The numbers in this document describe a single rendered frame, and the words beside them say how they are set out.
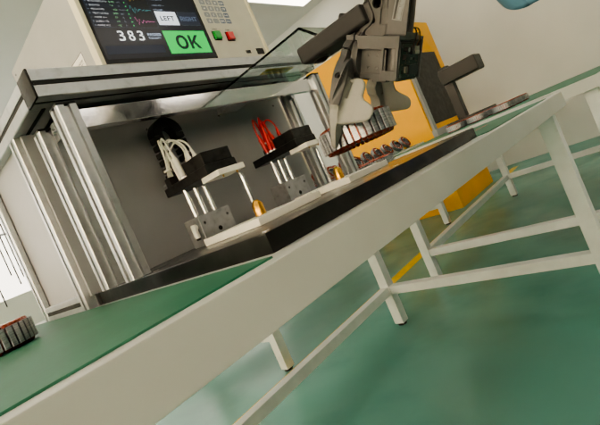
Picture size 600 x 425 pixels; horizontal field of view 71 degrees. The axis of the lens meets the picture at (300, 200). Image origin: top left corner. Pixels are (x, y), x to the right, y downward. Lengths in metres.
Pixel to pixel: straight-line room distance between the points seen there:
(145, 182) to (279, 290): 0.59
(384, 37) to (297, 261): 0.30
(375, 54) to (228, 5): 0.59
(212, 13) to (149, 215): 0.47
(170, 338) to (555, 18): 5.72
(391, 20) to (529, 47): 5.36
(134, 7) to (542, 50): 5.30
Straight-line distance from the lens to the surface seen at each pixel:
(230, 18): 1.09
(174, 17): 0.98
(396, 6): 0.57
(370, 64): 0.58
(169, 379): 0.31
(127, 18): 0.92
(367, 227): 0.47
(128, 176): 0.90
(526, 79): 5.92
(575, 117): 5.89
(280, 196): 0.96
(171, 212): 0.92
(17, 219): 1.06
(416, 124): 4.36
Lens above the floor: 0.80
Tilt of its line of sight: 1 degrees down
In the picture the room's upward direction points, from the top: 23 degrees counter-clockwise
